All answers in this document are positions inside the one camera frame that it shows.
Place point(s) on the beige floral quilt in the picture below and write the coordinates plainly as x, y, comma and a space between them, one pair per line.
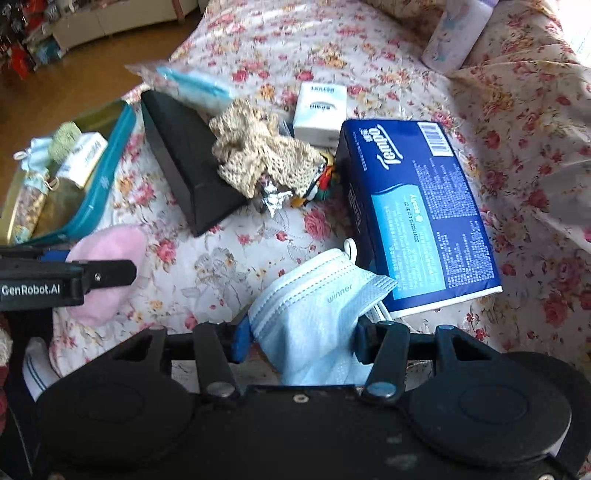
531, 115

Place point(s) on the large blue tissue pack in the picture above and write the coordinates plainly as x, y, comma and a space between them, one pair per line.
429, 207

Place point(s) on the white striped sock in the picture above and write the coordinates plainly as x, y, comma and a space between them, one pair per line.
39, 369

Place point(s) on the crinkled clear plastic wrapper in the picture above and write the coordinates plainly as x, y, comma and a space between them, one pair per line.
274, 201

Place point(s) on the black box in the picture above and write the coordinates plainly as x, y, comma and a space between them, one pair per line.
184, 157

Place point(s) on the white cabinet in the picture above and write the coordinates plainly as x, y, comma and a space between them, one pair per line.
115, 18

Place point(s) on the cream lace cloth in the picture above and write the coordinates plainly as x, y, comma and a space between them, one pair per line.
258, 147

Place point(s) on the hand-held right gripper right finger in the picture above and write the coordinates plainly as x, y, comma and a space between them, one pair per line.
364, 339

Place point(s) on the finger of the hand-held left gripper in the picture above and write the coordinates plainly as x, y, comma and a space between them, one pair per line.
111, 274
54, 256

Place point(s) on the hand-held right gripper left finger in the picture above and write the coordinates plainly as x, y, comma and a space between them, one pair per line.
241, 340

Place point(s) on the translucent plastic bag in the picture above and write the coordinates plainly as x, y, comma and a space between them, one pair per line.
565, 198

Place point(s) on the light blue face mask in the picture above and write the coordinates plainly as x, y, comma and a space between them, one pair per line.
314, 318

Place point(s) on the teal box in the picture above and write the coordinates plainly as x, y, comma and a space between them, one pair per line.
48, 51

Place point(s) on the gold tin tray teal rim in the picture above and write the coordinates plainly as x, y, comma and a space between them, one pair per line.
101, 184

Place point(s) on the mesh herb sachet pouch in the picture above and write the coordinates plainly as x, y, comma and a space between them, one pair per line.
30, 203

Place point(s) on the yellow blue plush toy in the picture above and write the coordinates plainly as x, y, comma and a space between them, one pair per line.
321, 184

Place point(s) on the pink cloth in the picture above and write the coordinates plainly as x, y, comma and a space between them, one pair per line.
115, 244

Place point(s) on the white pocket tissue pack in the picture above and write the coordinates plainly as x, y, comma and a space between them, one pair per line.
318, 115
83, 159

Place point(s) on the clear plastic bag blue contents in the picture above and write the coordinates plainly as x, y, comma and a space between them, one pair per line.
194, 85

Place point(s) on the pastel printed cylinder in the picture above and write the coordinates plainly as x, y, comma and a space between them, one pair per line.
455, 32

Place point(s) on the floral bedsheet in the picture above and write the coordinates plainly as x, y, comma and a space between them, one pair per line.
258, 41

